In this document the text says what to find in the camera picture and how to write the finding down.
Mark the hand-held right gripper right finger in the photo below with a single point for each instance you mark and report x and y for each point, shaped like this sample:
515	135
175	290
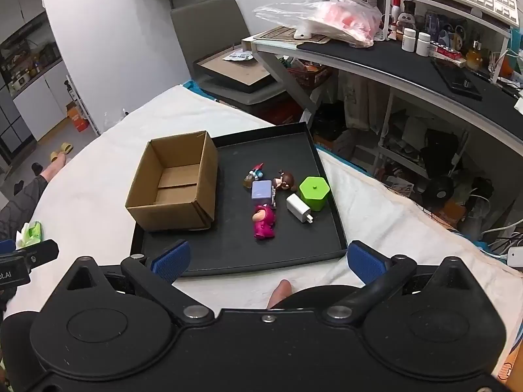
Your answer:
365	263

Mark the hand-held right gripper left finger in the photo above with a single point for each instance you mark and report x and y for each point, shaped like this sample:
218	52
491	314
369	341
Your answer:
171	260

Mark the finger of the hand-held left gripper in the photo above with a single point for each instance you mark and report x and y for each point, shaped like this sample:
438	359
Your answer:
41	253

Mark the black tray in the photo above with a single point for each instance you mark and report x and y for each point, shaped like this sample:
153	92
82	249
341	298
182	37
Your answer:
237	249

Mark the brown cardboard box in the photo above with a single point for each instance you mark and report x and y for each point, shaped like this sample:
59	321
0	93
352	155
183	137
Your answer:
192	183

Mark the green hexagonal container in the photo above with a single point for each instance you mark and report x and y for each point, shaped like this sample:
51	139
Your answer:
313	192

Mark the white charger plug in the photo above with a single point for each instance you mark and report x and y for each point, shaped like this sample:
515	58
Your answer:
297	206

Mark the pink bear figurine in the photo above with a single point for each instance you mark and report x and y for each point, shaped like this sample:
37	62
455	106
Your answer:
264	222

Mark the green tissue pack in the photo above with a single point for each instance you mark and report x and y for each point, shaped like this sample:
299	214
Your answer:
30	233

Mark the person's left leg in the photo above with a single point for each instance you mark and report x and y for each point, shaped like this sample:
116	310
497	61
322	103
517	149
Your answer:
24	204

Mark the black slipper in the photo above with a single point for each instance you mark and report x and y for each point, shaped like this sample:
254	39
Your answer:
36	167

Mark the yellow slipper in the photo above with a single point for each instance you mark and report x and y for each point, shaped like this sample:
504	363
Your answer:
57	156
66	148

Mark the black fan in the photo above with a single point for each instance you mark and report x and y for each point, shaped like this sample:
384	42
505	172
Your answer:
439	192

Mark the brown-haired doll figurine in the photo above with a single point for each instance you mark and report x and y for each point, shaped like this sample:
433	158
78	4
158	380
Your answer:
286	180

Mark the small blue red figurine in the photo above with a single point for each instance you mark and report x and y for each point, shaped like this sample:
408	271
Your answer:
253	176

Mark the orange cardboard box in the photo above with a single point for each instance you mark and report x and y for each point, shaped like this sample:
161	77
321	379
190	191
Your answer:
78	119

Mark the blue bed sheet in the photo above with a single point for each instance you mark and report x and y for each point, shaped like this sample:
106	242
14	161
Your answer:
196	89

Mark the storage cabinet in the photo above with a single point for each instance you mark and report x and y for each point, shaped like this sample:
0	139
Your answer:
24	69

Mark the red patterned basket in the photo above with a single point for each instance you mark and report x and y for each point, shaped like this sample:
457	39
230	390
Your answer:
310	74

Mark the grey desk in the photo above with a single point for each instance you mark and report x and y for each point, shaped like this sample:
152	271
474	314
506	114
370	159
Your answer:
388	63

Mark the black tablet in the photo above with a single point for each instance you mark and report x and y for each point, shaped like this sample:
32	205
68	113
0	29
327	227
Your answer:
457	78

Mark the printed paper sheet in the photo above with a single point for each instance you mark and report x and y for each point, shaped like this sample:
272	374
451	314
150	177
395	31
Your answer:
239	55

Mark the white pill bottle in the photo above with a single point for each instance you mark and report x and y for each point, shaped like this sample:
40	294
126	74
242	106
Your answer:
408	41
423	45

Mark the amber perfume bottle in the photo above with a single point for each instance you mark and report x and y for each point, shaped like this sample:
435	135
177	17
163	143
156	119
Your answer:
475	58

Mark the grey chair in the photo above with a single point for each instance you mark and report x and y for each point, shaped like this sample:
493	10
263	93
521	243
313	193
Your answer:
208	24

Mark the wooden slat board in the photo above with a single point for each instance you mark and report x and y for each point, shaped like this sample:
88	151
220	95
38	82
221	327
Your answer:
282	33

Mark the clear plastic bag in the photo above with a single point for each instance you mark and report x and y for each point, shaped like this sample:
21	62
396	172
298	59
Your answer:
327	16

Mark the white desk riser shelf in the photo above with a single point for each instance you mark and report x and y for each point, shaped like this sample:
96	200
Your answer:
449	4

